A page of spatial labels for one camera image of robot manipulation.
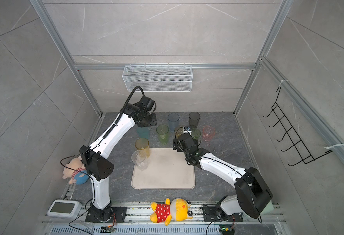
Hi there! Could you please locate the tall green plastic cup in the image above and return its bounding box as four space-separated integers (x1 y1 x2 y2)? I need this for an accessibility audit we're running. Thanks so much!
156 124 170 145

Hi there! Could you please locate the tall amber plastic cup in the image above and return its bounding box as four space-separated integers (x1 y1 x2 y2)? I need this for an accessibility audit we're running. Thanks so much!
135 138 150 158

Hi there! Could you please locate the beige plastic tray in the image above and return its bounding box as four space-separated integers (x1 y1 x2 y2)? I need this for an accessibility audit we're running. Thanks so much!
131 148 195 190

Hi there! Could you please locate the clear plastic cup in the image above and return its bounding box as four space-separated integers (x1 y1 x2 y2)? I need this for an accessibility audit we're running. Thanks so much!
131 150 148 170

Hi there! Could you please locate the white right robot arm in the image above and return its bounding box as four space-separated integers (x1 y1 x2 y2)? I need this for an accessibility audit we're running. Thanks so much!
173 133 273 222

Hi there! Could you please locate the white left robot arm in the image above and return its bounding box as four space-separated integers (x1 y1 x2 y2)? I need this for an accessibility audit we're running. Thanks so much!
78 86 157 222

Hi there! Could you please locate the short amber plastic cup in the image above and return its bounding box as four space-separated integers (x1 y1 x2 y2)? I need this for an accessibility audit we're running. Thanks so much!
174 126 185 139

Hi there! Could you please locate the short green plastic cup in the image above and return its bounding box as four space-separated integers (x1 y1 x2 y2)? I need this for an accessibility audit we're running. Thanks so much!
191 128 201 141

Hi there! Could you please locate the teal plastic cup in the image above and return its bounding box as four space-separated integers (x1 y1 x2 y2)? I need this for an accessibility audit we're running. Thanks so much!
137 127 149 139

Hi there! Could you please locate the blue plastic cup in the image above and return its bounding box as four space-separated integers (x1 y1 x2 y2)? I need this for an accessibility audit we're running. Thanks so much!
168 113 180 132

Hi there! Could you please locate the pink plastic cup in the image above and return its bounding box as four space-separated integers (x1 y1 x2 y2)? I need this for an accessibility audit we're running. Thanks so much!
202 126 216 142

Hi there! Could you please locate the dark grey plastic cup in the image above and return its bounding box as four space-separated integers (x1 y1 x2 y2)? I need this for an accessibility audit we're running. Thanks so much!
189 112 200 129

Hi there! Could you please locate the yellow bear plush toy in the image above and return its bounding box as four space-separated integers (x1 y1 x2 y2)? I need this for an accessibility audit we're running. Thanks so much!
149 198 193 226

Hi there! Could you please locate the pink boy plush doll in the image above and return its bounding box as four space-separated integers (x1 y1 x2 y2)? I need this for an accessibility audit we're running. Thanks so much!
62 156 89 185

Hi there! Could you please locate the mint green pouch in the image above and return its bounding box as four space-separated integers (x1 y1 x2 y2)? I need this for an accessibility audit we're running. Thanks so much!
260 201 274 215

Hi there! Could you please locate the white digital timer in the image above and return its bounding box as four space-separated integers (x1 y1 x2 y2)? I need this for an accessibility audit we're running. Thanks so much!
47 199 82 219

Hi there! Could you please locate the white wire mesh basket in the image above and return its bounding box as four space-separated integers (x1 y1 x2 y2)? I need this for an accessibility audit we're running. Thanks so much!
122 65 193 92

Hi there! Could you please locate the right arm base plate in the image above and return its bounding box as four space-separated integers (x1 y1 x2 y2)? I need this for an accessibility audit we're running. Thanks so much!
202 205 243 222

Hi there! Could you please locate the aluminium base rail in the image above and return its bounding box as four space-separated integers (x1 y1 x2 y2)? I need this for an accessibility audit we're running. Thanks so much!
40 202 286 226

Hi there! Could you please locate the black wire hook rack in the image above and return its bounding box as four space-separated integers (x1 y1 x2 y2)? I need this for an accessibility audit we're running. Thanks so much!
263 87 333 167

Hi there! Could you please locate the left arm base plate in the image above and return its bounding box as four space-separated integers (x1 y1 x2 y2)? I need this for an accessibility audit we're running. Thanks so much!
85 207 127 223

